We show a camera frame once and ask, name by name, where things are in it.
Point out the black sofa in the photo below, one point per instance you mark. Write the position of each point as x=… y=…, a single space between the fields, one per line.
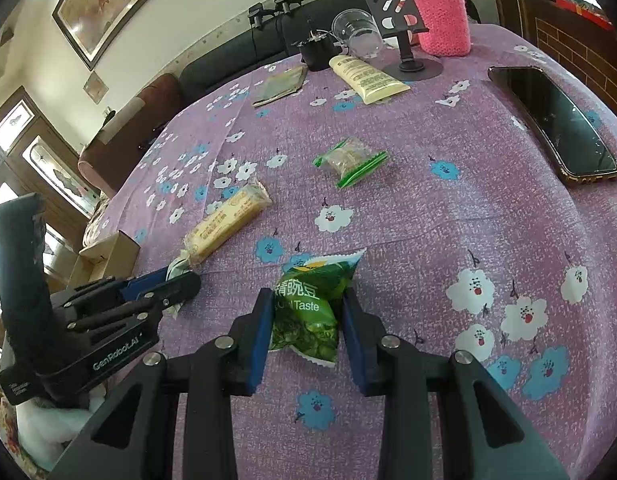
x=223 y=67

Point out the cream-coloured tube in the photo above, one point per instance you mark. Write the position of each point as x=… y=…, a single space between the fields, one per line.
x=368 y=80

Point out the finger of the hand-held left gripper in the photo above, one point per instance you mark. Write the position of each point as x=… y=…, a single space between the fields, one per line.
x=173 y=292
x=146 y=282

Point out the small black pot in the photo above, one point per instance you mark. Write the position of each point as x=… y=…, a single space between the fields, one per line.
x=316 y=52

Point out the framed painting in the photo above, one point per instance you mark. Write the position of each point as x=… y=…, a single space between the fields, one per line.
x=118 y=0

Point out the white round object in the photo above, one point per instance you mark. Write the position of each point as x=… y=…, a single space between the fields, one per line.
x=393 y=40

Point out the white plastic bag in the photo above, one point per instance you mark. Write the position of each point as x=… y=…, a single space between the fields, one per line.
x=53 y=425

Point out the green pea snack packet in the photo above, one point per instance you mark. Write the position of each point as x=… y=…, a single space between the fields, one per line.
x=308 y=305

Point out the black smartphone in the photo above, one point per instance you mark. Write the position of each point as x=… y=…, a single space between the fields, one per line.
x=558 y=120

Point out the yellow snack bar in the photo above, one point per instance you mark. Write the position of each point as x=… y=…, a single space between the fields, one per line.
x=228 y=220

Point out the pink thermos with knitted sleeve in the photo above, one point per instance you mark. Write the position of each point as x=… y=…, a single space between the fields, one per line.
x=441 y=15

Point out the clear green-edged snack packet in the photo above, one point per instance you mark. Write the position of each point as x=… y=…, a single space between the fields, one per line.
x=351 y=160

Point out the black phone stand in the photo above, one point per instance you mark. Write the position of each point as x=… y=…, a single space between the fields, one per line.
x=403 y=10

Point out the black clip mounts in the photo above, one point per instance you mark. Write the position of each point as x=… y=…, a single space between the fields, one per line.
x=278 y=5

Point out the cardboard box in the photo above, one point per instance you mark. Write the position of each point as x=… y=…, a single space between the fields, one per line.
x=106 y=255

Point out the brown chair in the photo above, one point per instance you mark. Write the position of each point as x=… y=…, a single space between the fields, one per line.
x=133 y=130

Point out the wooden cabinet with glass doors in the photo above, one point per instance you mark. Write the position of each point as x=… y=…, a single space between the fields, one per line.
x=43 y=160

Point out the flat olive green packet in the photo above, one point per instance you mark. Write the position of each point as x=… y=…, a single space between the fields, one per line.
x=281 y=85

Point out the small wall picture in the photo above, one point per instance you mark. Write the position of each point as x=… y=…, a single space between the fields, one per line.
x=95 y=86

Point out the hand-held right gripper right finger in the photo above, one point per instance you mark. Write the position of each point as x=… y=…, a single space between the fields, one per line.
x=356 y=340

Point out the clear plastic cup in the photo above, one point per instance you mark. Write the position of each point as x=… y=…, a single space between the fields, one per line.
x=358 y=32

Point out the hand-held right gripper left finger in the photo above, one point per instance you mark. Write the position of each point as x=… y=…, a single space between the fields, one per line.
x=262 y=340

